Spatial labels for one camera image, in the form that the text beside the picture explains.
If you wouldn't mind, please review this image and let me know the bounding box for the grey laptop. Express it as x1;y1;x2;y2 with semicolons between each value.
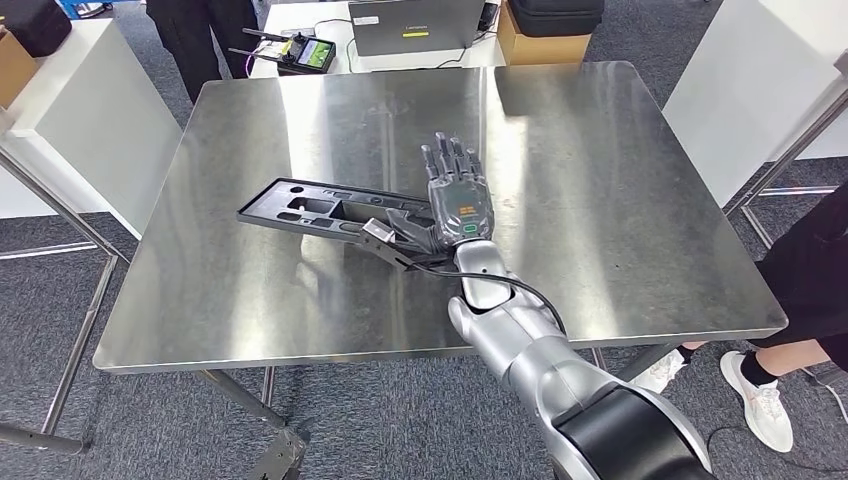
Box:
347;0;488;58

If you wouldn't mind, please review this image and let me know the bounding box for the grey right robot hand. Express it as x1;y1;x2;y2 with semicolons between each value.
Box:
246;427;311;480

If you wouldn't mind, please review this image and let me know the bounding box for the long black plastic part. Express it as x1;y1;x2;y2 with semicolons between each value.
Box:
236;176;439;256

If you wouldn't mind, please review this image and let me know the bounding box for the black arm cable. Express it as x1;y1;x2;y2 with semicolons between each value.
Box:
410;261;568;336

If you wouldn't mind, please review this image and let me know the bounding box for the person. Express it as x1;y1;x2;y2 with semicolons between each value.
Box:
629;185;848;455
145;0;260;104

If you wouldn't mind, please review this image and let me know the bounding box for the cardboard box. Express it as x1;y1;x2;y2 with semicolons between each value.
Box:
0;26;40;111
496;0;593;66

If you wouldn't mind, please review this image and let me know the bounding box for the stainless steel table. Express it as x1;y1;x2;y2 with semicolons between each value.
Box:
0;109;130;455
722;49;848;250

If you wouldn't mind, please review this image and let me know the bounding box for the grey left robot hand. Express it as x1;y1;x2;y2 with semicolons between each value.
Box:
386;131;497;256

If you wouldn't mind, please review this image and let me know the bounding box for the black camera bracket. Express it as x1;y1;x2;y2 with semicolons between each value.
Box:
357;231;458;273

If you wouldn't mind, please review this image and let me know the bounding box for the white panel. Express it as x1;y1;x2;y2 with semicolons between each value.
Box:
662;0;848;208

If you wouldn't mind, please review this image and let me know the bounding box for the white desk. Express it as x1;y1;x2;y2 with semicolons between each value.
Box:
250;0;511;79

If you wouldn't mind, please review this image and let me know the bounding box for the stainless steel workbench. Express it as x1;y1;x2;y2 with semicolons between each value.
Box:
92;60;790;429

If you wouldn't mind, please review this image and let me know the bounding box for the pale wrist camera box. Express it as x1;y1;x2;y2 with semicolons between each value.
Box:
360;218;397;248

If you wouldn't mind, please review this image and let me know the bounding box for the black carrying case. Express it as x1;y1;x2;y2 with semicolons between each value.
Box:
506;0;606;38
0;0;73;58

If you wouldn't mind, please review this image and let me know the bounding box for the black remote controller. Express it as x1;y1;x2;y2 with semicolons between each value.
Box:
228;27;337;75

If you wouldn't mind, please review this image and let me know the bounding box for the white cabinet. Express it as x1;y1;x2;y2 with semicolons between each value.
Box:
0;18;183;240

